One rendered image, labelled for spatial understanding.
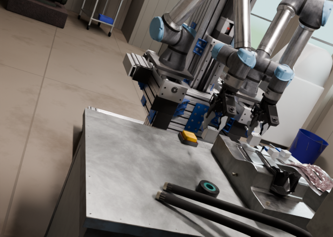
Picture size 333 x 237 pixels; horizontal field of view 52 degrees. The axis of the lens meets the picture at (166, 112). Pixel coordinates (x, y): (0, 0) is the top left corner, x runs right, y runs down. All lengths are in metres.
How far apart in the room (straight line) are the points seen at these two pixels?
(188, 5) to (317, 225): 1.17
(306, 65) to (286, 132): 0.98
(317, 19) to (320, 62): 3.15
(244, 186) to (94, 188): 0.62
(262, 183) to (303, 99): 3.72
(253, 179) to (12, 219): 1.31
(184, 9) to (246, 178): 0.82
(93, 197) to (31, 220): 1.11
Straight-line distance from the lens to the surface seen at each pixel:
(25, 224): 2.09
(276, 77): 1.61
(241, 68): 1.40
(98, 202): 1.02
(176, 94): 1.76
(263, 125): 1.71
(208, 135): 1.46
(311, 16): 1.89
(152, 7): 7.64
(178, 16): 1.70
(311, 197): 1.71
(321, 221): 0.80
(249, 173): 1.41
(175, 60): 1.84
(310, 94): 5.09
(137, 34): 7.69
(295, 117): 5.13
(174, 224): 1.08
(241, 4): 1.64
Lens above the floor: 1.40
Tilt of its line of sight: 18 degrees down
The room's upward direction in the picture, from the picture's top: 24 degrees clockwise
